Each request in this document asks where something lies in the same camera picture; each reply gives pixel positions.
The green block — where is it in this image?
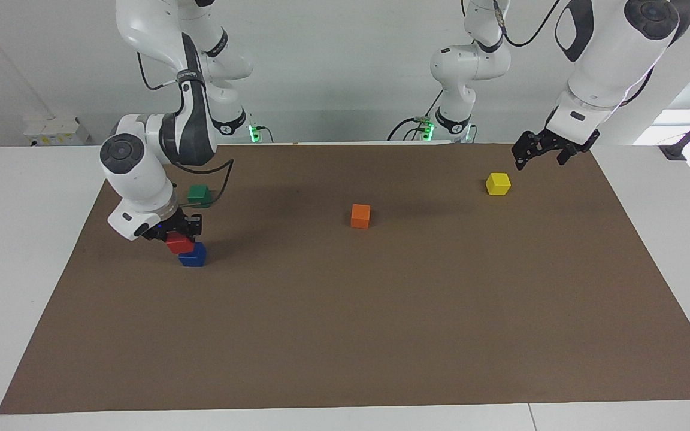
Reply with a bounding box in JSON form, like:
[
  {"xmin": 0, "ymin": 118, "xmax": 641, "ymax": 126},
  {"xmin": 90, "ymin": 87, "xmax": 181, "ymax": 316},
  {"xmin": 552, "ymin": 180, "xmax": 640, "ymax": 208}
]
[{"xmin": 187, "ymin": 184, "xmax": 213, "ymax": 208}]

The black left base cable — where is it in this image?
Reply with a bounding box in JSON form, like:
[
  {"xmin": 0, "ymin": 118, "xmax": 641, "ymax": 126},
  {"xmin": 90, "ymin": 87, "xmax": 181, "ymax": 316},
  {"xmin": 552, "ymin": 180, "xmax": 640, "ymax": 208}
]
[{"xmin": 386, "ymin": 90, "xmax": 445, "ymax": 142}]

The blue block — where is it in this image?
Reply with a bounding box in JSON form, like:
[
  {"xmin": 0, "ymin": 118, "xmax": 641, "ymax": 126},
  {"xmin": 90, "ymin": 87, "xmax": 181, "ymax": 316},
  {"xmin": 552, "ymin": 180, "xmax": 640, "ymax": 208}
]
[{"xmin": 178, "ymin": 241, "xmax": 207, "ymax": 268}]

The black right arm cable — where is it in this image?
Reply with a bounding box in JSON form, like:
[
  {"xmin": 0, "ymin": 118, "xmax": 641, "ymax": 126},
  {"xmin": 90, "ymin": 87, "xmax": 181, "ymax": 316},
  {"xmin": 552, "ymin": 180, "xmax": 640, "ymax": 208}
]
[{"xmin": 135, "ymin": 51, "xmax": 235, "ymax": 208}]

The brown table mat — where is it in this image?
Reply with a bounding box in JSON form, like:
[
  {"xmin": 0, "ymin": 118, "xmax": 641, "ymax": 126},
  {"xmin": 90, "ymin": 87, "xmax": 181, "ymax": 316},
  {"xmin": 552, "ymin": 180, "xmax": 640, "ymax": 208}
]
[{"xmin": 0, "ymin": 142, "xmax": 690, "ymax": 415}]

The red block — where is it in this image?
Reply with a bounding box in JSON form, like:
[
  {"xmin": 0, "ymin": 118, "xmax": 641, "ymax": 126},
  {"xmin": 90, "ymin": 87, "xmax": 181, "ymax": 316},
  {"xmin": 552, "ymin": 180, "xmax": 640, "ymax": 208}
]
[{"xmin": 165, "ymin": 232, "xmax": 195, "ymax": 255}]

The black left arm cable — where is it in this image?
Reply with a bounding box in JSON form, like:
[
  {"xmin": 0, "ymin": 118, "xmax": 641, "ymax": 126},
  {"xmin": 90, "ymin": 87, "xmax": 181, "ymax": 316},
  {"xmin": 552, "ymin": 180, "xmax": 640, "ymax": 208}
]
[{"xmin": 492, "ymin": 0, "xmax": 657, "ymax": 108}]

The yellow block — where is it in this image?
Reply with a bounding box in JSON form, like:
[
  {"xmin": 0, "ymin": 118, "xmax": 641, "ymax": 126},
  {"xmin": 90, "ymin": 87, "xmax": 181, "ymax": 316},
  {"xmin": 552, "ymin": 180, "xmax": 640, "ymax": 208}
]
[{"xmin": 485, "ymin": 172, "xmax": 512, "ymax": 196}]

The white box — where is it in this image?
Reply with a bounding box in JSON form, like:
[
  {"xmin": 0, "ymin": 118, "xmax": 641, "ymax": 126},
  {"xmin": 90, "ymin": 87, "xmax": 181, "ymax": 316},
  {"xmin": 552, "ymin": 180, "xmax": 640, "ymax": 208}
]
[{"xmin": 23, "ymin": 116, "xmax": 90, "ymax": 147}]

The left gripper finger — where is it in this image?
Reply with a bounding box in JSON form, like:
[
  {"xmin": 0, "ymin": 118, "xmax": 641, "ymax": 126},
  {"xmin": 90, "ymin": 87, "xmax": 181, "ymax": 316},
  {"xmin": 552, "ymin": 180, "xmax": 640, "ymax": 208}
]
[
  {"xmin": 511, "ymin": 130, "xmax": 553, "ymax": 172},
  {"xmin": 556, "ymin": 142, "xmax": 586, "ymax": 166}
]

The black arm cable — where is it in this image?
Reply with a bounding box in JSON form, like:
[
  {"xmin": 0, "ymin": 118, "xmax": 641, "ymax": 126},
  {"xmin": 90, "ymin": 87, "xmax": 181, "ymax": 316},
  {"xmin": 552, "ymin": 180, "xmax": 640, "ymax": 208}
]
[
  {"xmin": 135, "ymin": 51, "xmax": 235, "ymax": 208},
  {"xmin": 492, "ymin": 0, "xmax": 657, "ymax": 108}
]

